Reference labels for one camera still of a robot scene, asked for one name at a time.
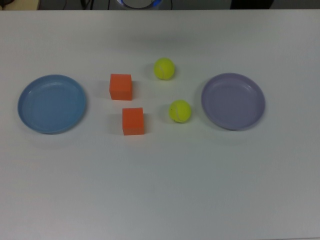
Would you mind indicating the yellow tennis ball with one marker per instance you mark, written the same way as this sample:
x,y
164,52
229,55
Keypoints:
x,y
163,68
180,111

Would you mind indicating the orange foam cube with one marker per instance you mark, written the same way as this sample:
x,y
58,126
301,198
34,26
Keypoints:
x,y
133,120
120,86

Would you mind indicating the purple plastic plate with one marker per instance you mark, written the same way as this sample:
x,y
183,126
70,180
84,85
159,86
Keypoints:
x,y
233,105

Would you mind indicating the blue plastic plate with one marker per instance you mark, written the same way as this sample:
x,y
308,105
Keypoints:
x,y
52,110

